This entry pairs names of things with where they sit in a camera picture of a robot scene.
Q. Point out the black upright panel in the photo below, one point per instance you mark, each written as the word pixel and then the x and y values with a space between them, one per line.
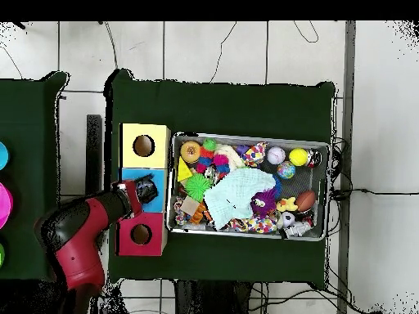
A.
pixel 94 157

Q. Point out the yellow rubber duck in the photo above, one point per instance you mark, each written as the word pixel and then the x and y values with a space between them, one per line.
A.
pixel 286 204

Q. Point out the purple spiky ball with eyes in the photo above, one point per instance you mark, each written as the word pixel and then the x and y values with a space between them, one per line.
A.
pixel 263 202

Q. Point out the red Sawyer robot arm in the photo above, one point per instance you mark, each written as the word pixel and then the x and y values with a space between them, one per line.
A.
pixel 78 248

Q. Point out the wooden box with three holes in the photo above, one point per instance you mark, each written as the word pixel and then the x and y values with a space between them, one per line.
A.
pixel 144 160

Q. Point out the globe print ball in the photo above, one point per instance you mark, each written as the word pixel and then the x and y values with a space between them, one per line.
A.
pixel 286 170

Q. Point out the brown toy football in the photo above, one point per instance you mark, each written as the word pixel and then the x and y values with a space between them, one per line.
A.
pixel 305 201

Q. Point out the dark green table cloth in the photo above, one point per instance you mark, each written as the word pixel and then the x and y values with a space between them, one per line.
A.
pixel 229 108

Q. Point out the toy burger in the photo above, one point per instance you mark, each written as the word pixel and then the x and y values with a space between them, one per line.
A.
pixel 190 152

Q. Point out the mint green cloth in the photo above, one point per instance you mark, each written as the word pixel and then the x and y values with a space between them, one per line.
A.
pixel 235 196

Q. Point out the cyan round object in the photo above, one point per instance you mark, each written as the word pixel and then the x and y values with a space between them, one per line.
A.
pixel 3 156

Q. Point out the yellow ball toy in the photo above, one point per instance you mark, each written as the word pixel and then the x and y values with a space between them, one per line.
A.
pixel 298 157

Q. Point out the lime green round object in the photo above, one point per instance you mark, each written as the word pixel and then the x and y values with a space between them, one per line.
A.
pixel 1 255

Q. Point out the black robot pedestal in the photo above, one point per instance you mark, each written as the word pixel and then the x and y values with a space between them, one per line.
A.
pixel 212 301

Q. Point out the yellow toy cheese wedge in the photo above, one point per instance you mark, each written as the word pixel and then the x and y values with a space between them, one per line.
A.
pixel 184 171

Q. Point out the plain green spiky ball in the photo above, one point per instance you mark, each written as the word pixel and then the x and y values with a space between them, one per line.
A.
pixel 197 187

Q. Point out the pink round object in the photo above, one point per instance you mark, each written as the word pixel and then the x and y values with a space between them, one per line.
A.
pixel 5 204

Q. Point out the dark green side table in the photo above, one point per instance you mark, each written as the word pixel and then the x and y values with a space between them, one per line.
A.
pixel 29 130

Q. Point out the white baseball toy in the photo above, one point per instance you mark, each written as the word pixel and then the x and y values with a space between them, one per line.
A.
pixel 276 155

